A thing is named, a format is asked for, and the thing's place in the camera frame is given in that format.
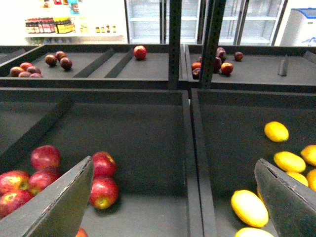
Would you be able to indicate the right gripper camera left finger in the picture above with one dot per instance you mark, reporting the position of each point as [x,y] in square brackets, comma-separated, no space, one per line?
[57,211]

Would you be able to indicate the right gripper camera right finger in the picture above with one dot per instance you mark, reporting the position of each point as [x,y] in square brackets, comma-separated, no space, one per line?
[291,205]

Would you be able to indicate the yellow lemon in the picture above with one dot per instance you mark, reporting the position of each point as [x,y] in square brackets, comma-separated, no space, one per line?
[249,208]
[276,132]
[288,161]

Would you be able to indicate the red apple middle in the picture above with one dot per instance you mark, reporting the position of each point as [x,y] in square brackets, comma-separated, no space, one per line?
[42,179]

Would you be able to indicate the red apple lower left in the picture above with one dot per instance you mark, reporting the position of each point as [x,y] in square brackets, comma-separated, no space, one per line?
[13,200]

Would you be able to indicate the red apple front right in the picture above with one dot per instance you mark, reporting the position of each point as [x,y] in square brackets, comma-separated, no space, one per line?
[104,192]

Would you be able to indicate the red apple far left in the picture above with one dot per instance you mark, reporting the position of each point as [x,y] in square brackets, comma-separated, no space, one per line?
[14,180]

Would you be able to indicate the red apple top left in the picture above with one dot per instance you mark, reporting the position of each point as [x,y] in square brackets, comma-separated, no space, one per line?
[47,156]

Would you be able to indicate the red apple upper right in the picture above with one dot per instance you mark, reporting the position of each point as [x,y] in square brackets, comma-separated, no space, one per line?
[104,164]

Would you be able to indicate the white chest freezer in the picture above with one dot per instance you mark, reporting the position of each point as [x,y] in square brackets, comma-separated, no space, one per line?
[300,29]

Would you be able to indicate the single red apple rear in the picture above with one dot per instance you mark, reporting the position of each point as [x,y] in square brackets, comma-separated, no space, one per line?
[140,52]

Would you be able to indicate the bottle shelf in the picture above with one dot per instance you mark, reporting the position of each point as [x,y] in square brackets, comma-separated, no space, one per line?
[74,21]

